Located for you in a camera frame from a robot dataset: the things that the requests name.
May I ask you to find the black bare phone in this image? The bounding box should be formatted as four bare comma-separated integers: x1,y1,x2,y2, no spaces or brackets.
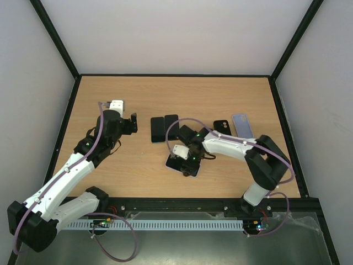
151,116,165,143

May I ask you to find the black phone case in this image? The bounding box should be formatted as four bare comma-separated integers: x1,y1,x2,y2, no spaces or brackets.
213,120,232,136

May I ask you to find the lilac phone case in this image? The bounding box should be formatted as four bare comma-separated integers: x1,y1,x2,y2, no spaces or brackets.
232,113,254,139

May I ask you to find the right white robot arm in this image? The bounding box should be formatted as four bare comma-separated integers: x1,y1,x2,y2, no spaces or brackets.
171,125,295,216

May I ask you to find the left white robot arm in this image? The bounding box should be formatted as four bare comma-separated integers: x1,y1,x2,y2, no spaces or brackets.
7,110,137,252

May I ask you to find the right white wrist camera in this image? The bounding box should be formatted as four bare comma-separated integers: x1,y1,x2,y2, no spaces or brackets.
172,145,189,160

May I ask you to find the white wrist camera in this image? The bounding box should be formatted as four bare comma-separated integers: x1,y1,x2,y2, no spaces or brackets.
172,145,189,160
105,99,125,116

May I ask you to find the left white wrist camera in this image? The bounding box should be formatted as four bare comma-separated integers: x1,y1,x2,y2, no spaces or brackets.
105,99,125,116

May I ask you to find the grey slotted cable duct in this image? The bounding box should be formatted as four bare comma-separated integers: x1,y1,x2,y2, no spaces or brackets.
64,219,243,231

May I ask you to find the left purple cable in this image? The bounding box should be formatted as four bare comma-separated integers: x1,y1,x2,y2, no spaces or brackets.
12,101,137,262

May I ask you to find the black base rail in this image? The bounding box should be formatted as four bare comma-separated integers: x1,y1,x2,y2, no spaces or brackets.
77,197,274,221

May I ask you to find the black metal frame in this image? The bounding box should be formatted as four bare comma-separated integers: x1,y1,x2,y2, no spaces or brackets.
7,0,340,265

